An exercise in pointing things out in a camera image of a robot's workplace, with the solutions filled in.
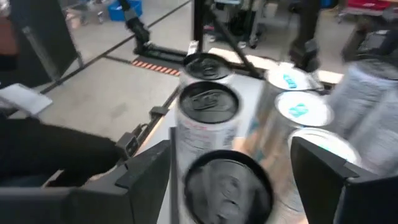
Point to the red plastic box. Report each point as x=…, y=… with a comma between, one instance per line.
x=370, y=3

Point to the white flat panel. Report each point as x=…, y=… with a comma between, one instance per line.
x=25, y=98

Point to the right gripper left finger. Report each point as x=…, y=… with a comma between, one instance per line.
x=136, y=186

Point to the black bulky object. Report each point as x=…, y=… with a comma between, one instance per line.
x=46, y=149

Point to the black floor stand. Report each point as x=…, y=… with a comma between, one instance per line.
x=136, y=28

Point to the blue plastic bin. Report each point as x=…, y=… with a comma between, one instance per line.
x=124, y=9

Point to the blue silver Red Bull can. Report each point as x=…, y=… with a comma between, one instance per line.
x=289, y=79
x=303, y=109
x=329, y=144

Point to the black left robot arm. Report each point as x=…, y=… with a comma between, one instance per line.
x=306, y=46

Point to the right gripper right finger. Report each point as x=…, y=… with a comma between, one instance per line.
x=342, y=193

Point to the black partition panel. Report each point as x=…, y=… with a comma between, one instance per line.
x=46, y=37

